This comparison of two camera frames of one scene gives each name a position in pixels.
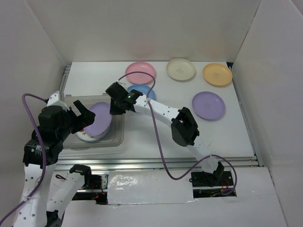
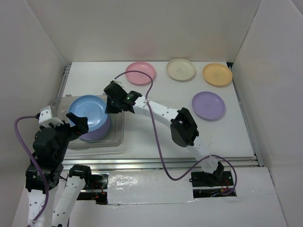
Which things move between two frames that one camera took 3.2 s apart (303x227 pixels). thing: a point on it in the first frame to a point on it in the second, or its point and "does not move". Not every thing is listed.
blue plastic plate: x=144 y=89 to x=92 y=107
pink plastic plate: x=138 y=78 does not move
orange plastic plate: x=218 y=74 does not move
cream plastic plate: x=181 y=69 does not move
